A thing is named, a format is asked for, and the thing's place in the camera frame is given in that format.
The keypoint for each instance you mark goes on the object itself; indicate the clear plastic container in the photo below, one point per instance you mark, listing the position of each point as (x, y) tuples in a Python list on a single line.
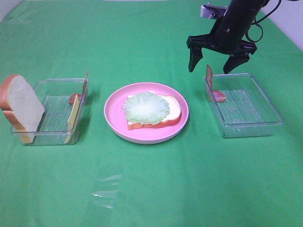
[(53, 129), (247, 110)]

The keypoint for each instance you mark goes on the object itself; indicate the toast bread slice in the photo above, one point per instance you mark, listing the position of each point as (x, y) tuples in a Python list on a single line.
[(20, 105), (171, 119)]

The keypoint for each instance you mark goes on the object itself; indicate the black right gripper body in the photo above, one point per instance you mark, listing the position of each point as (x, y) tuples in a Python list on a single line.
[(227, 33)]

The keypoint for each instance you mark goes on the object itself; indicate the clear tape patch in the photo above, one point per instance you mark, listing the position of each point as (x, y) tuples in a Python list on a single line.
[(106, 186)]

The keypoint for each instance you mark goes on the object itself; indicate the yellow cheese slice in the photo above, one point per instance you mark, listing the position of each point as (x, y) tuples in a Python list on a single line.
[(72, 118)]

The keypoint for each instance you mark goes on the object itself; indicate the green lettuce leaf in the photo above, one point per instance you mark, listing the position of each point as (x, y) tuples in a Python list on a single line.
[(146, 108)]

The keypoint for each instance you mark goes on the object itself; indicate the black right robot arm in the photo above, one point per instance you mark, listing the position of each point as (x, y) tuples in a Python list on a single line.
[(245, 4)]

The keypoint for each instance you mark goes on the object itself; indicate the clear left plastic container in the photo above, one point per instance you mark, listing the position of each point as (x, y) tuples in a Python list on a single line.
[(53, 129)]

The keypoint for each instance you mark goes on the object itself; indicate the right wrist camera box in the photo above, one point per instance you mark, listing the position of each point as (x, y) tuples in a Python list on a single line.
[(212, 12)]

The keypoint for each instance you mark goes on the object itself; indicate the pink round plate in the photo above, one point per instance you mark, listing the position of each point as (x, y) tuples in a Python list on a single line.
[(115, 117)]

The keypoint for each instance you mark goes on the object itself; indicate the clear right plastic container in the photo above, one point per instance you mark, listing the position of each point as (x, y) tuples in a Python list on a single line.
[(247, 110)]

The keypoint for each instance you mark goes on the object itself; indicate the bacon strip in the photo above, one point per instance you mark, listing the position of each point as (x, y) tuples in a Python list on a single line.
[(79, 96), (218, 95)]

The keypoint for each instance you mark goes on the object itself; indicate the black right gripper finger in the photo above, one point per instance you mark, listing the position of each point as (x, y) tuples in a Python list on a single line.
[(194, 57), (235, 60)]

